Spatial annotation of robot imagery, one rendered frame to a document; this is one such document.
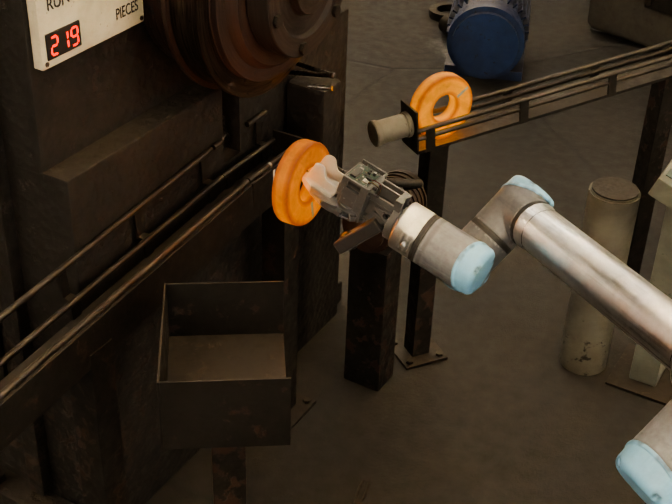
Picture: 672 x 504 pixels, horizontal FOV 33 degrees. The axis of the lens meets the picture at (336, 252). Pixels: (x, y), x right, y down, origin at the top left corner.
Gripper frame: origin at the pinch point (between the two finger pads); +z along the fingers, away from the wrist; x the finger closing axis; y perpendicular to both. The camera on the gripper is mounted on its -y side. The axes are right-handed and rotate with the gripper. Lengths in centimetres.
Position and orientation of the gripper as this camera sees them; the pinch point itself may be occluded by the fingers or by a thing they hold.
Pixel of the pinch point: (302, 173)
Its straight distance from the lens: 203.0
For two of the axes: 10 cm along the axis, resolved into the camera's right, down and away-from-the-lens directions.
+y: 2.7, -7.2, -6.4
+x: -5.1, 4.5, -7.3
